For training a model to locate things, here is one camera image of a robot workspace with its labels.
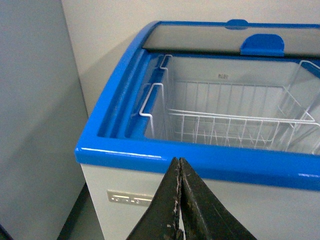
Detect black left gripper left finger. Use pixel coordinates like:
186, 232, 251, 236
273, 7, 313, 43
127, 158, 184, 240

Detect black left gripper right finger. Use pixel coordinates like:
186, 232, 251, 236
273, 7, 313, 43
179, 158, 256, 240

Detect white blue chest freezer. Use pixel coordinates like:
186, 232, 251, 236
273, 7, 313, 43
75, 19, 320, 240

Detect grey upright cabinet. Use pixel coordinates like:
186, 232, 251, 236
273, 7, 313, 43
0, 0, 88, 240

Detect glass sliding freezer lid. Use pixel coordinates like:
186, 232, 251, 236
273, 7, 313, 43
143, 19, 320, 59

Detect white wire freezer basket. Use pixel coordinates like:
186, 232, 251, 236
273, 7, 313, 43
138, 54, 316, 151

